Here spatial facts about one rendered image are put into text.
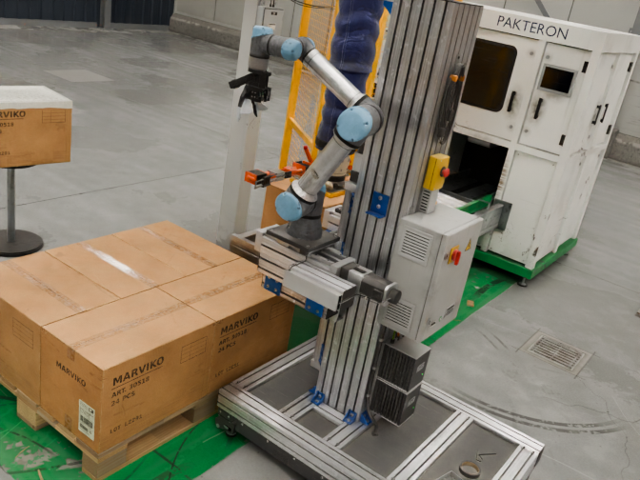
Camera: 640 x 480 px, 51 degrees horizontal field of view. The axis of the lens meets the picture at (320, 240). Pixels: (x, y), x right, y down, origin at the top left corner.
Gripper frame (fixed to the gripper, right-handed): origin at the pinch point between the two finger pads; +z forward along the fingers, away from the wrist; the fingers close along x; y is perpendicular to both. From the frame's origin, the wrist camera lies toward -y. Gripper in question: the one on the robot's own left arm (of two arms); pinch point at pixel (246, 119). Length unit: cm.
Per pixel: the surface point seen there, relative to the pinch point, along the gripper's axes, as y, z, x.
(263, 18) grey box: -81, -23, 156
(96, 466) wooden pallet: -16, 138, -57
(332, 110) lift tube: -3, 9, 97
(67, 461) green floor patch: -33, 147, -54
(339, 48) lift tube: -5, -23, 96
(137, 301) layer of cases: -39, 93, -6
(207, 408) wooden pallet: -2, 140, 3
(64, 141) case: -179, 71, 96
